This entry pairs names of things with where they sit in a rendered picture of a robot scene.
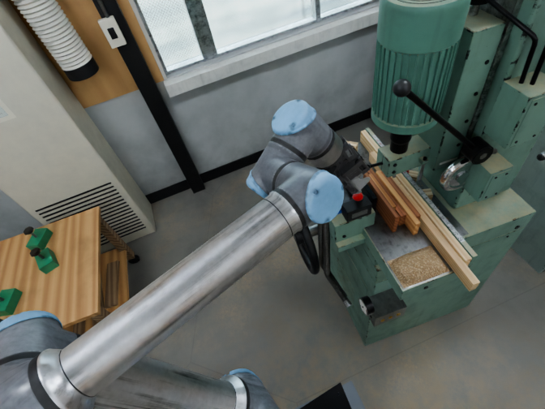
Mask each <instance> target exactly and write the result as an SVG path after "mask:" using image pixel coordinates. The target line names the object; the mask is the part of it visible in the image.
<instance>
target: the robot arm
mask: <svg viewBox="0 0 545 409"><path fill-rule="evenodd" d="M272 130H273V132H274V135H273V136H272V139H271V140H270V141H269V142H268V145H267V146H266V148H265V150H264V151H263V153H262V154H261V156H260V158H259V160H258V161H257V162H256V164H255V166H254V168H253V169H252V170H251V171H250V174H249V176H248V178H247V186H248V187H249V188H250V189H251V190H252V191H254V192H255V193H257V194H258V195H260V196H262V197H263V198H264V199H263V200H262V201H261V202H259V203H258V204H256V205H255V206H254V207H252V208H251V209H249V210H248V211H247V212H245V213H244V214H243V215H242V216H241V217H239V218H238V219H236V220H235V221H234V222H232V223H230V224H229V225H228V226H227V227H226V228H224V229H223V230H221V231H220V232H219V233H217V234H216V235H214V236H213V237H212V238H211V239H210V240H208V241H207V242H206V243H204V244H203V245H201V246H200V247H199V248H197V249H196V250H194V251H193V252H192V253H191V254H190V255H188V256H187V257H185V258H184V259H183V260H181V261H180V262H178V263H177V264H176V265H175V266H174V267H172V268H171V269H169V270H168V271H167V272H165V273H164V274H162V275H161V276H160V277H159V278H158V279H156V280H155V281H154V282H152V283H151V284H149V285H148V286H146V287H145V288H144V289H143V290H142V291H140V292H139V293H138V294H136V295H135V296H133V297H132V298H131V299H129V300H128V301H126V302H125V303H124V304H123V305H121V306H120V307H119V308H117V309H116V310H114V311H113V312H111V313H110V314H109V315H108V316H107V317H105V318H104V319H103V320H101V321H100V322H98V323H97V324H96V325H94V326H93V327H92V328H91V329H89V330H88V331H87V332H85V333H84V334H82V335H80V334H76V333H73V332H71V331H67V330H64V329H62V323H61V321H60V320H59V319H58V318H57V317H56V316H55V315H54V314H52V313H50V312H45V311H37V310H35V311H27V312H21V313H20V314H16V315H14V316H10V317H8V318H7V319H5V320H4V321H2V322H0V409H93V408H94V407H95V408H99V409H279V407H278V406H277V404H276V403H275V402H274V400H273V398H272V397H271V395H270V394H269V392H268V391H267V390H266V388H265V387H264V385H263V383H262V381H261V380H260V379H259V378H258V377H257V376H256V375H255V374H254V373H253V372H252V371H250V370H249V369H245V368H239V369H235V370H233V371H231V372H230V374H228V375H224V376H223V377H222V378H220V379H217V378H214V377H210V376H207V375H204V374H201V373H198V372H193V371H191V370H188V369H185V368H180V367H178V366H175V365H172V364H167V363H165V362H161V361H159V360H156V359H151V358H148V357H146V356H145V355H146V354H147V353H149V352H150V351H151V350H152V349H154V348H155V347H156V346H157V345H159V344H160V343H161V342H163V341H164V340H165V339H166V338H168V337H169V336H170V335H171V334H172V333H173V332H174V331H176V330H177V329H178V328H180V327H181V326H182V325H184V324H185V323H186V322H187V321H189V320H190V319H191V318H192V317H193V316H194V315H195V314H197V313H198V312H199V311H201V310H202V309H203V308H204V307H206V306H207V305H208V304H210V303H211V302H212V301H213V300H214V299H215V298H216V297H218V296H219V295H220V294H221V293H223V292H224V291H225V290H227V289H228V288H229V287H230V286H232V285H233V284H234V283H236V281H237V280H239V279H240V278H241V277H242V276H244V275H245V274H246V273H248V272H249V271H250V270H251V269H253V268H254V267H255V266H256V265H258V264H259V263H260V262H261V261H262V260H263V259H265V258H266V257H267V256H268V255H270V254H271V253H272V252H274V251H275V250H276V249H277V248H279V247H280V246H281V245H282V244H283V243H284V242H285V241H287V240H288V239H289V238H291V237H292V236H293V235H295V234H296V233H297V232H299V231H301V230H302V229H303V228H305V227H306V226H308V225H309V224H310V223H311V222H314V223H317V224H324V223H327V222H330V221H331V220H333V219H334V218H335V217H336V216H337V214H338V213H339V211H340V209H341V207H342V203H343V200H344V189H343V187H345V188H346V189H347V190H348V191H350V192H351V193H353V194H359V193H360V192H362V191H361V190H362V188H363V187H364V186H365V185H366V184H367V183H368V182H369V181H370V177H366V178H364V179H360V177H361V175H362V174H366V173H367V172H368V171H369V170H370V168H369V167H368V166H367V165H366V163H365V161H364V159H363V157H362V156H361V155H360V154H359V152H358V151H357V150H356V149H355V147H354V146H353V145H351V144H348V142H347V141H346V140H345V138H344V137H343V136H340V137H339V136H338V135H337V133H336V132H335V131H334V130H333V129H332V128H331V127H330V126H329V125H328V124H327V123H326V122H325V121H324V120H323V119H322V118H321V117H320V116H319V115H318V114H317V113H316V111H315V109H314V108H313V107H311V106H310V105H308V104H307V103H306V102H305V101H303V100H293V101H289V102H287V103H285V104H284V105H283V106H282V107H281V108H280V109H279V110H278V111H277V112H276V113H275V114H274V116H273V118H272ZM306 160H308V161H309V162H310V163H312V164H313V165H314V166H316V168H315V167H312V166H309V165H306V164H304V162H305V161H306Z"/></svg>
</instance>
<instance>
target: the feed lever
mask: <svg viewBox="0 0 545 409"><path fill-rule="evenodd" d="M393 93H394V94H395V95H396V96H397V97H408V98H409V99H410V100H411V101H412V102H413V103H414V104H415V105H417V106H418V107H419V108H421V109H422V110H423V111H424V112H426V113H427V114H428V115H430V116H431V117H432V118H433V119H434V120H436V121H437V122H438V123H439V124H440V125H441V126H443V127H444V128H445V129H446V130H448V131H449V132H450V133H452V134H453V135H454V136H455V137H457V138H458V139H459V140H460V141H461V142H462V143H463V146H462V148H461V153H462V154H463V155H464V156H465V157H466V158H467V159H468V160H469V161H470V162H471V163H473V164H474V165H478V164H481V163H483V162H485V161H486V160H487V159H488V158H489V157H490V156H491V155H492V154H496V153H497V152H498V150H497V149H494V148H493V147H492V146H490V145H489V143H488V142H486V141H485V140H484V139H483V138H482V137H480V136H476V137H473V138H471V139H469V140H468V139H467V138H466V137H465V136H464V135H462V134H461V133H460V132H459V131H458V130H457V129H456V128H455V127H453V126H452V125H451V124H450V123H449V122H447V121H446V120H445V119H444V118H442V117H441V116H440V115H439V114H438V113H436V112H435V111H434V110H433V109H432V108H431V107H430V106H429V105H428V104H426V103H425V102H424V101H423V100H422V99H420V98H419V97H418V96H417V95H416V94H414V93H413V92H412V91H411V83H410V82H409V81H408V80H407V79H399V80H398V81H396V82H395V84H394V85H393Z"/></svg>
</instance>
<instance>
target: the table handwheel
mask: <svg viewBox="0 0 545 409"><path fill-rule="evenodd" d="M315 235H318V224H316V225H314V226H309V227H308V226H306V227H305V228H303V229H302V230H301V231H299V232H297V233H296V234H295V235H294V239H295V242H296V244H297V246H298V250H299V251H300V254H301V256H302V258H303V260H304V263H305V265H306V266H307V268H308V270H309V271H310V272H311V273H312V274H318V273H319V271H320V263H319V258H318V255H317V251H316V249H315V244H314V241H313V238H312V236H315Z"/></svg>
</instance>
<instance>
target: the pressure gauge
mask: <svg viewBox="0 0 545 409"><path fill-rule="evenodd" d="M358 301H359V304H360V307H361V309H362V310H363V313H364V314H365V315H366V316H368V315H371V314H372V313H374V312H375V309H374V306H373V303H372V301H371V299H370V298H369V297H368V296H367V295H366V296H363V297H361V298H358Z"/></svg>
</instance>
